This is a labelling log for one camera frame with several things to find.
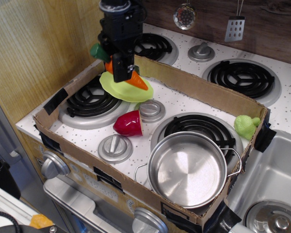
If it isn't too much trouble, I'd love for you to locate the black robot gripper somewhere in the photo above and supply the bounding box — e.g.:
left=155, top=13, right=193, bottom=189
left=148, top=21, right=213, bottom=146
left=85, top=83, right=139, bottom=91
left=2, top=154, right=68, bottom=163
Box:
left=98, top=0, right=144, bottom=83

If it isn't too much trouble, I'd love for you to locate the orange toy carrot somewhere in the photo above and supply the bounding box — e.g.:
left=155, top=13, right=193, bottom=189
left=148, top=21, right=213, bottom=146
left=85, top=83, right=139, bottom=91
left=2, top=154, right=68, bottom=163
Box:
left=90, top=43, right=148, bottom=90

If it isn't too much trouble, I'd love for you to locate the light green plate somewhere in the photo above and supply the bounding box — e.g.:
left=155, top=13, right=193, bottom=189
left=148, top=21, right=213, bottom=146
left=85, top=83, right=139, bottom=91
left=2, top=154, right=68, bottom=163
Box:
left=99, top=71, right=154, bottom=102

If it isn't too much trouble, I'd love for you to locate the cardboard fence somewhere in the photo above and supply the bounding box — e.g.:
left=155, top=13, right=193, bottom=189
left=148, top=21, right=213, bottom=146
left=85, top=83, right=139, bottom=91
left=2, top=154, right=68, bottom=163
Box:
left=33, top=57, right=270, bottom=224

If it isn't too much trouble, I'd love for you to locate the back left black burner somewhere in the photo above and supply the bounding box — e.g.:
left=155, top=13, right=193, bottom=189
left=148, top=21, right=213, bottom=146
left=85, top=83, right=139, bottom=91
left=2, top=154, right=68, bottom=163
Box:
left=134, top=33, right=178, bottom=66

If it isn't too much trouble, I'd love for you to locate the black burner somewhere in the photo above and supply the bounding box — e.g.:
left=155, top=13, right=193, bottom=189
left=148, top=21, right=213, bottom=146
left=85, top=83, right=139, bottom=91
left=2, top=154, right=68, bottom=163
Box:
left=59, top=75, right=130, bottom=130
left=202, top=59, right=282, bottom=107
left=150, top=112, right=243, bottom=175
left=134, top=33, right=178, bottom=66

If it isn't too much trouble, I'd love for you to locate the front left black burner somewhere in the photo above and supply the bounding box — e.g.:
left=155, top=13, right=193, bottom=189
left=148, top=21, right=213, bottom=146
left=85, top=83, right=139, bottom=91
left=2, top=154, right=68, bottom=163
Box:
left=59, top=75, right=130, bottom=130

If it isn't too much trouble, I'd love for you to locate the silver stove knob upper centre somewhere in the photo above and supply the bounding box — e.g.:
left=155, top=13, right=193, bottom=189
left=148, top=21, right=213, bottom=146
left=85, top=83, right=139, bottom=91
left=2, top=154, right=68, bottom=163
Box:
left=138, top=100, right=166, bottom=123

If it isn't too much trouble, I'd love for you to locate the silver stove knob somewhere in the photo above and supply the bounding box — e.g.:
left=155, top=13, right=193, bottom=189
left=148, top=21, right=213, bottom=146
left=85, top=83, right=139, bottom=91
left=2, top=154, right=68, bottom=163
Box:
left=138, top=100, right=166, bottom=123
left=97, top=134, right=133, bottom=164
left=188, top=42, right=215, bottom=62

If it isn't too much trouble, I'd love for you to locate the red toy vegetable half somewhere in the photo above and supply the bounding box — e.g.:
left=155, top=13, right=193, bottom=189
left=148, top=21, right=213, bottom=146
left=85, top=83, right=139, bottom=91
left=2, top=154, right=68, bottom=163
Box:
left=113, top=110, right=143, bottom=137

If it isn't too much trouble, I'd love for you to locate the silver hanging strainer ladle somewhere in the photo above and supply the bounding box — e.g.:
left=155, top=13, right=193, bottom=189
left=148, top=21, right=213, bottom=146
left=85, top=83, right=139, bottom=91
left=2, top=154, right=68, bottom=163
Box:
left=173, top=0, right=197, bottom=31

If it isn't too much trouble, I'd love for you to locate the silver back stove knob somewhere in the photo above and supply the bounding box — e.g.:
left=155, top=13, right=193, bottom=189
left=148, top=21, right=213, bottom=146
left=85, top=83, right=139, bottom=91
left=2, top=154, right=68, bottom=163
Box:
left=188, top=42, right=215, bottom=62

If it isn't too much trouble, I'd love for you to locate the silver stove knob lower centre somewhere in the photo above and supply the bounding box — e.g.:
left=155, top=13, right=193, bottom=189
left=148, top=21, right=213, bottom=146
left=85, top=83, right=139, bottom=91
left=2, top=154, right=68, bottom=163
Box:
left=97, top=134, right=133, bottom=164

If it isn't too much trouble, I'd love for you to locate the front right black burner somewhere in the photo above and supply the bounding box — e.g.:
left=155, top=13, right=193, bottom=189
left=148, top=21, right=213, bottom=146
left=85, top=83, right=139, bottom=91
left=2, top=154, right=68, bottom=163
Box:
left=150, top=112, right=243, bottom=175

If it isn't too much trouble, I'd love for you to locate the silver slotted spatula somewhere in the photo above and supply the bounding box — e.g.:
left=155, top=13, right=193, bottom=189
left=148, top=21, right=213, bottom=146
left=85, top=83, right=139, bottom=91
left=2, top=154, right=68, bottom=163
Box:
left=225, top=0, right=245, bottom=42

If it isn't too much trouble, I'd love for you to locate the silver oven dial left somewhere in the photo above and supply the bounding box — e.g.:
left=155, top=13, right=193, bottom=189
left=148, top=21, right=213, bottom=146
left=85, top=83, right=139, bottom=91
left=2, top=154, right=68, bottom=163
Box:
left=41, top=151, right=70, bottom=179

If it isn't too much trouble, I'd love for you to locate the silver oven dial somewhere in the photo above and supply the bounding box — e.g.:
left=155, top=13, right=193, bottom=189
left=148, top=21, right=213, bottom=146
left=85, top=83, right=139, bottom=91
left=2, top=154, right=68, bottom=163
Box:
left=41, top=151, right=70, bottom=179
left=132, top=207, right=169, bottom=233

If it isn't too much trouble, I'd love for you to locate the stainless steel pot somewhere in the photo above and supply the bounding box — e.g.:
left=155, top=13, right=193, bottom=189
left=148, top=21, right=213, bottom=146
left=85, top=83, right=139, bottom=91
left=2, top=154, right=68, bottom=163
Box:
left=145, top=132, right=243, bottom=209

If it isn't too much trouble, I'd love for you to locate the back right black burner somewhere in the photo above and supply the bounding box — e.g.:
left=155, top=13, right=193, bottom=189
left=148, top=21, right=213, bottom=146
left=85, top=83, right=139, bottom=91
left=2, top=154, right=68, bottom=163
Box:
left=202, top=59, right=282, bottom=107

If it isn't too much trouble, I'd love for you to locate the green toy broccoli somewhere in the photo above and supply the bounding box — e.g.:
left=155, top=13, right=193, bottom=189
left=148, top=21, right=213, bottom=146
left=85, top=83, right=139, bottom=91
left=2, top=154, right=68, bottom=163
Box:
left=234, top=115, right=261, bottom=140

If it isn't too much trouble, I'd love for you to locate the silver oven dial right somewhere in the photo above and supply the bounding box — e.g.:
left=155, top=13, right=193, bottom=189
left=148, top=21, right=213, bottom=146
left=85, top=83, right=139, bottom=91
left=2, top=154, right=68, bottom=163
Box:
left=132, top=207, right=169, bottom=233

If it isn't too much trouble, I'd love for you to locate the orange yellow cloth piece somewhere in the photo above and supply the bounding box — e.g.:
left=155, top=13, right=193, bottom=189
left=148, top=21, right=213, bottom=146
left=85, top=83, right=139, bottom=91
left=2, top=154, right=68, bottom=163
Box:
left=29, top=214, right=53, bottom=229

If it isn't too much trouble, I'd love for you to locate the metal sink basin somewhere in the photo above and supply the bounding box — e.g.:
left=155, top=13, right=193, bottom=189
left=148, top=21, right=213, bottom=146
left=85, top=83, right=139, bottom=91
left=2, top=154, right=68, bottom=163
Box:
left=227, top=131, right=291, bottom=233

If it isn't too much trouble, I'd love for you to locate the silver sink drain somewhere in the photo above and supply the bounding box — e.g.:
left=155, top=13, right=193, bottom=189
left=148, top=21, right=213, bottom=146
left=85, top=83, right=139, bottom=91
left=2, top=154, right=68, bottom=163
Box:
left=244, top=200, right=291, bottom=233

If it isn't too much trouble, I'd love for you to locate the silver oven door handle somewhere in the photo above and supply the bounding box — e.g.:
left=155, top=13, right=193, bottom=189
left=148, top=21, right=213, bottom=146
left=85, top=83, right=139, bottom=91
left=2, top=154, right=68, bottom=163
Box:
left=44, top=178, right=125, bottom=233

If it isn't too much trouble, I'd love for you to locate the black cable loop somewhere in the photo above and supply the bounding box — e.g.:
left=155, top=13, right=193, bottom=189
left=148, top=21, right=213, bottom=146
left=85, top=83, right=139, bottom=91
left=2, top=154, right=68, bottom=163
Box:
left=0, top=210, right=21, bottom=233

